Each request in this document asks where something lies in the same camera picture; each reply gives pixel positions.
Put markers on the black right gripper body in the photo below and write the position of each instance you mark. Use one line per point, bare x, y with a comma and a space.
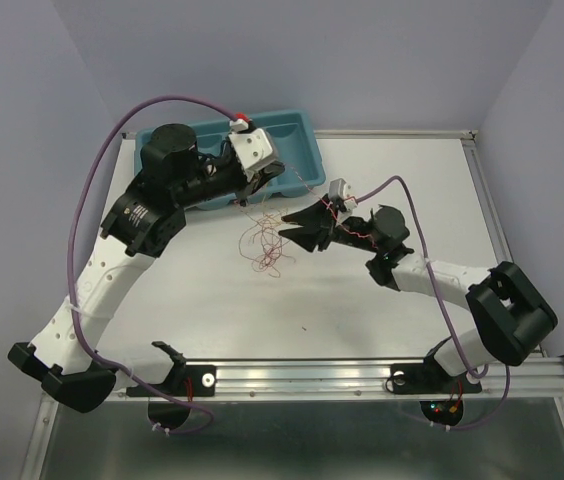
342, 236

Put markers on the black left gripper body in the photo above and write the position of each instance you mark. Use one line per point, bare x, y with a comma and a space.
251, 185

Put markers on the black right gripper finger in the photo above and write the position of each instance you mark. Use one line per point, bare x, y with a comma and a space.
318, 215
308, 238

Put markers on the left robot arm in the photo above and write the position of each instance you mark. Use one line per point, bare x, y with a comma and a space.
174, 176

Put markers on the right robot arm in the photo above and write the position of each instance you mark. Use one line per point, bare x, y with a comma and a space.
511, 318

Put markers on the teal four-compartment tray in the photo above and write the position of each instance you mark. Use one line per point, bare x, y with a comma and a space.
293, 136

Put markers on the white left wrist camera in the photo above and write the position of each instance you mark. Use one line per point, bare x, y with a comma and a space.
253, 146

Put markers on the aluminium front mounting rail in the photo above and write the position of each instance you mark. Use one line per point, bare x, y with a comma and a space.
330, 380

